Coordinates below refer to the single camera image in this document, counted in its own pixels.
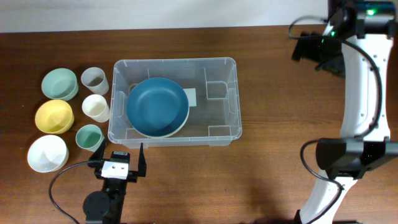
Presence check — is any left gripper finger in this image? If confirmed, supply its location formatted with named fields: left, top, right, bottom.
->
left=89, top=139, right=106, bottom=161
left=137, top=143, right=147, bottom=177

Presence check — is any beige plate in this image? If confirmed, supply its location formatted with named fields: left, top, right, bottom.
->
left=129, top=106, right=190, bottom=138

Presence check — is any yellow bowl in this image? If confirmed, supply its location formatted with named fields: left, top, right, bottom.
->
left=35, top=100, right=75, bottom=134

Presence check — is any blue plate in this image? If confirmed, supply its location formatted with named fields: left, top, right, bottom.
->
left=126, top=77, right=190, bottom=138

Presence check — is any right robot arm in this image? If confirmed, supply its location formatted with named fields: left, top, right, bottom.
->
left=292, top=1, right=397, bottom=223

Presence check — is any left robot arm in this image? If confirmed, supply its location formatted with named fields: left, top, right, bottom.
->
left=83, top=141, right=147, bottom=223

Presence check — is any green cup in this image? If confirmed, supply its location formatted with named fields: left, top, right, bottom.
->
left=75, top=124, right=104, bottom=152

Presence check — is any cream cup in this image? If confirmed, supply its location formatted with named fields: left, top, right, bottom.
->
left=81, top=94, right=110, bottom=123

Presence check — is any white bowl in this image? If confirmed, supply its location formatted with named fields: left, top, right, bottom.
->
left=27, top=135, right=69, bottom=173

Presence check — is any grey cup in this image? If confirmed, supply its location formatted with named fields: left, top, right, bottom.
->
left=81, top=67, right=109, bottom=95

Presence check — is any green bowl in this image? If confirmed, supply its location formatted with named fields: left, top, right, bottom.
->
left=41, top=68, right=78, bottom=101

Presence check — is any clear plastic storage bin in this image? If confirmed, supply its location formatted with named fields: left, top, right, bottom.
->
left=108, top=57, right=243, bottom=149

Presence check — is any white label in bin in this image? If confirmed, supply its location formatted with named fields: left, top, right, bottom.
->
left=183, top=88, right=197, bottom=107

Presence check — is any left black cable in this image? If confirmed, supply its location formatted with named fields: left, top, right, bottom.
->
left=49, top=161, right=94, bottom=224

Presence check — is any black cable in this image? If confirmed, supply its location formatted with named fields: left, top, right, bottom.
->
left=287, top=15, right=383, bottom=224
left=49, top=161, right=94, bottom=224

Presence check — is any right black cable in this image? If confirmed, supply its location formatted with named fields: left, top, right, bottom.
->
left=287, top=15, right=383, bottom=224

